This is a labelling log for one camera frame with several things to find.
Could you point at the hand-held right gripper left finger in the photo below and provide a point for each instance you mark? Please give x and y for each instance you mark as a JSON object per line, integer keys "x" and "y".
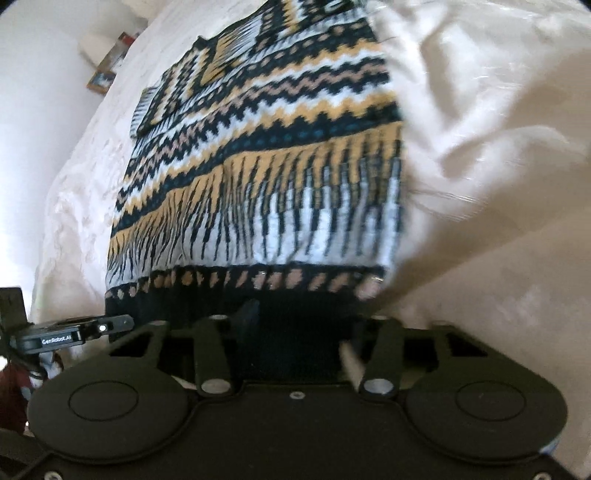
{"x": 211, "y": 350}

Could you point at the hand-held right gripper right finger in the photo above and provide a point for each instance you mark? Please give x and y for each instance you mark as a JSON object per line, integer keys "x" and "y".
{"x": 385, "y": 355}

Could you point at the patterned knit sweater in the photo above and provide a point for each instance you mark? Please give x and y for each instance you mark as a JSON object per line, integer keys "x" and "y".
{"x": 277, "y": 161}

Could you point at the dark red cloth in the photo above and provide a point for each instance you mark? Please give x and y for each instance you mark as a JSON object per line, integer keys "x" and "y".
{"x": 11, "y": 397}

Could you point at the white bedspread bed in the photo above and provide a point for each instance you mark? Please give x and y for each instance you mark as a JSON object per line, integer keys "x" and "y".
{"x": 485, "y": 138}

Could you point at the cream table lamp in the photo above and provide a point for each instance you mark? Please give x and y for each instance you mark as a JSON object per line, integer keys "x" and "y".
{"x": 97, "y": 48}

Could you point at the red cylindrical container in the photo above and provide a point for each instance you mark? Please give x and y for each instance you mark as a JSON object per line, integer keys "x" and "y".
{"x": 127, "y": 40}

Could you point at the wooden photo frame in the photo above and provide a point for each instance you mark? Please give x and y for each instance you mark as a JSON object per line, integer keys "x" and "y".
{"x": 100, "y": 81}

